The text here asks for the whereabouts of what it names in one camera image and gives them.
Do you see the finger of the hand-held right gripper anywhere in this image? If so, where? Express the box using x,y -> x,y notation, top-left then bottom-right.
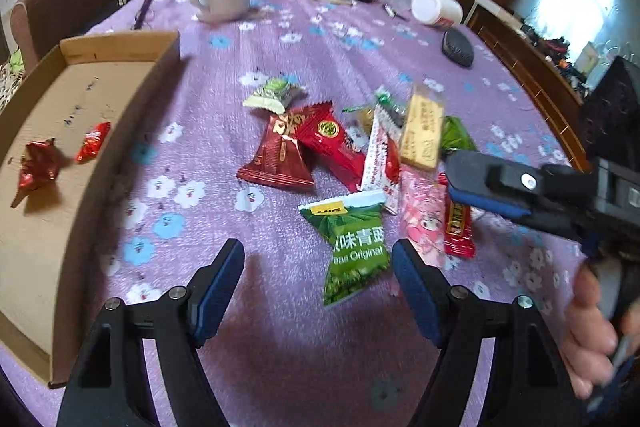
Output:
445,149 -> 597,208
449,191 -> 589,244

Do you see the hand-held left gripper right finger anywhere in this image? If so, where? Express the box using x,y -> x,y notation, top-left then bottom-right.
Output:
391,238 -> 591,427

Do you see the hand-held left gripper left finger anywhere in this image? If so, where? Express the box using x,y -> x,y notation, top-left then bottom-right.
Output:
57,238 -> 246,427

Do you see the glossy green snack packet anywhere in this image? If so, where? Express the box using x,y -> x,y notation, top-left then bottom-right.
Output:
439,116 -> 478,155

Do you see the red bar packet yellow label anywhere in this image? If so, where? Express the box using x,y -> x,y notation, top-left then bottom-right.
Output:
437,173 -> 477,259

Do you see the green pea snack packet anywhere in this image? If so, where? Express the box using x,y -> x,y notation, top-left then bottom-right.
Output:
298,190 -> 392,306

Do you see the pink cartoon snack packet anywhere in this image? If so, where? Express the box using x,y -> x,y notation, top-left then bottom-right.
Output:
400,169 -> 448,258

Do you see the yellow cracker bar packet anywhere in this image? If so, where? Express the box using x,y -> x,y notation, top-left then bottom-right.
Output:
399,83 -> 447,171

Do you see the white and red snack packet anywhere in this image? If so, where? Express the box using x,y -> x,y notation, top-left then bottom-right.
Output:
361,104 -> 402,214

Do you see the small clear green candy packet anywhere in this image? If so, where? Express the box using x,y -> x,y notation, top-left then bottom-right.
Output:
375,88 -> 408,128

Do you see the clear packet with green ends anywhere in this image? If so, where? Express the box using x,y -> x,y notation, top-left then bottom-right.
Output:
342,103 -> 377,152

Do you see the dark red gold-print packet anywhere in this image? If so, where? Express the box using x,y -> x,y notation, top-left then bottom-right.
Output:
236,109 -> 316,192

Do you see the red packet with gold emblem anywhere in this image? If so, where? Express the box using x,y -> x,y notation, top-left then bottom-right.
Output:
292,102 -> 368,194

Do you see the cardboard tray box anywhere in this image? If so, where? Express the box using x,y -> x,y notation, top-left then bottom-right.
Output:
0,29 -> 182,390

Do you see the small red candy packet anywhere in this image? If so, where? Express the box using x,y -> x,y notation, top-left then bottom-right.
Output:
74,121 -> 112,165

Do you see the light green snack packet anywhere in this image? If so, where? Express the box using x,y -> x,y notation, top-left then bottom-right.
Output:
243,77 -> 307,115

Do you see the person's right hand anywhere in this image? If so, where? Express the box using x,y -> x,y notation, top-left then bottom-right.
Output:
567,263 -> 619,401

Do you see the brown wooden cabinet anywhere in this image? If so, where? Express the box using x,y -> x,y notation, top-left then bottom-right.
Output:
455,0 -> 601,168

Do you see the black oval case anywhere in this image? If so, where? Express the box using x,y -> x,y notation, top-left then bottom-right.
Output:
441,28 -> 475,68

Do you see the white plastic jar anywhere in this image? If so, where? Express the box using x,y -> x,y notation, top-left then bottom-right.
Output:
411,0 -> 464,26

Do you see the purple floral tablecloth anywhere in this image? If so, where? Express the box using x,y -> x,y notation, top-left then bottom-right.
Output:
0,0 -> 601,427

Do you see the floral blanket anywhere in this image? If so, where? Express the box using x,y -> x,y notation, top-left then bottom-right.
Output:
0,47 -> 26,108

